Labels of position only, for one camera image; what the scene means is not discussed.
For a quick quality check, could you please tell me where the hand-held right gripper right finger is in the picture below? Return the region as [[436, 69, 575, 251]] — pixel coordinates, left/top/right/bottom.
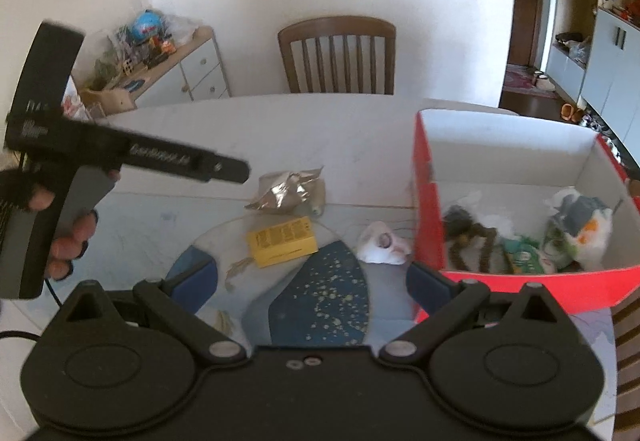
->
[[379, 261, 573, 367]]

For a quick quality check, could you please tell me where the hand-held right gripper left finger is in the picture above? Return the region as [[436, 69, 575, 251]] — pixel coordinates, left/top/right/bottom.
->
[[42, 246, 248, 367]]

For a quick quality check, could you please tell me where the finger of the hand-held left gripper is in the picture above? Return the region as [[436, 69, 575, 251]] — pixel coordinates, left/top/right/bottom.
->
[[122, 131, 251, 185]]

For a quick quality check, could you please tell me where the brown scrunchie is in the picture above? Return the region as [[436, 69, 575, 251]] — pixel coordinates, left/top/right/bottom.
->
[[445, 221, 513, 274]]

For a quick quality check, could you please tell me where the red cardboard box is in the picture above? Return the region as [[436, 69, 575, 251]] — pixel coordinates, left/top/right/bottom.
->
[[411, 108, 640, 324]]

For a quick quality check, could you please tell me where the white plastic bag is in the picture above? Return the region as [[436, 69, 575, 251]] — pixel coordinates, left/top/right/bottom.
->
[[542, 188, 613, 271]]

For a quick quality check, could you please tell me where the person's left hand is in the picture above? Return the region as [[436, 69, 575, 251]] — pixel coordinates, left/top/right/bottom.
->
[[0, 170, 99, 282]]

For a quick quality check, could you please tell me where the red and white picture box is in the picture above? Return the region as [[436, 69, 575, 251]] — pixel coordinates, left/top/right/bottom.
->
[[61, 78, 91, 122]]

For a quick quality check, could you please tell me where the silver foil bag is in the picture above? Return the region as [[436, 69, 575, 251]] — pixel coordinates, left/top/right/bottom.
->
[[244, 166, 327, 214]]

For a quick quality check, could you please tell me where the small wooden box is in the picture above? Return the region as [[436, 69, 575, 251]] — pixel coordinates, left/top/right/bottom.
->
[[80, 86, 137, 114]]

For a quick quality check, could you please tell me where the clutter of small figurines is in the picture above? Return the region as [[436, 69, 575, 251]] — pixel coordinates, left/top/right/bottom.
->
[[95, 28, 178, 82]]

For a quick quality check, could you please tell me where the yellow box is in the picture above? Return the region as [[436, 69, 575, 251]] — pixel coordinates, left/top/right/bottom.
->
[[247, 216, 319, 268]]

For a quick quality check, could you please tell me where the white sideboard cabinet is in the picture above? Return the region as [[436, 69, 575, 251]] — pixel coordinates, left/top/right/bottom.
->
[[80, 26, 232, 114]]

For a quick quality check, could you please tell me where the round blue placemat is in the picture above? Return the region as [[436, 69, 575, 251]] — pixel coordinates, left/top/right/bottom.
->
[[165, 241, 416, 347]]

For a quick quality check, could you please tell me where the blue globe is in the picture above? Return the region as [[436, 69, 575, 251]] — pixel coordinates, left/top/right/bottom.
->
[[131, 10, 166, 42]]

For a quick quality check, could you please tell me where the clear plastic bag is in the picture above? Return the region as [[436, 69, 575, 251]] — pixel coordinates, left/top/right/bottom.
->
[[165, 16, 198, 44]]

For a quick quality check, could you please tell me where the wooden chair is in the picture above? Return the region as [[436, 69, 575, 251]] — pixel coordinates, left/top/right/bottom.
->
[[277, 15, 397, 95], [612, 301, 640, 441]]

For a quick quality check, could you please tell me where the patterned rug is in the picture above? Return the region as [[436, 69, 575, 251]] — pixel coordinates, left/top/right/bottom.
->
[[502, 66, 556, 97]]

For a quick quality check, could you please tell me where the grey plastic bag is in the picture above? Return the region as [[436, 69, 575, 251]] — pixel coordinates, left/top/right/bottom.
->
[[555, 32, 592, 64]]

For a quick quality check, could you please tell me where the dark wooden door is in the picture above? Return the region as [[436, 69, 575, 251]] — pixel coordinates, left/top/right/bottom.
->
[[500, 0, 558, 109]]

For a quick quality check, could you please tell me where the light blue cabinet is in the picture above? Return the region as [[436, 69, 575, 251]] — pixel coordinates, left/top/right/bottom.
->
[[542, 0, 640, 147]]

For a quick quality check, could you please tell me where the black cable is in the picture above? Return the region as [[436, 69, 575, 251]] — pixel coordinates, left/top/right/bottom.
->
[[0, 277, 63, 342]]

